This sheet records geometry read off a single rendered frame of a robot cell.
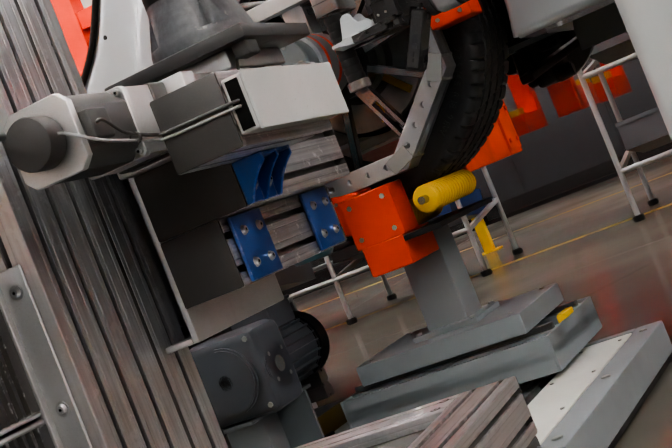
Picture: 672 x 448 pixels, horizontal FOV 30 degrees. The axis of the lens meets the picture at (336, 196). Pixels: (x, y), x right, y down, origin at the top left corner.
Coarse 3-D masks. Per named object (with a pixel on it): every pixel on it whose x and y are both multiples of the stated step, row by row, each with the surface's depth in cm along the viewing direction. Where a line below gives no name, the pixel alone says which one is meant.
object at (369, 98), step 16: (256, 0) 276; (352, 16) 266; (400, 32) 264; (368, 48) 266; (368, 64) 267; (352, 96) 269; (368, 96) 268; (384, 112) 268; (352, 128) 270; (400, 128) 267; (352, 144) 271; (352, 160) 271
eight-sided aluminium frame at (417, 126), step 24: (240, 0) 270; (432, 48) 249; (432, 72) 249; (432, 96) 250; (408, 120) 253; (432, 120) 256; (408, 144) 257; (360, 168) 259; (384, 168) 258; (408, 168) 255; (336, 192) 262
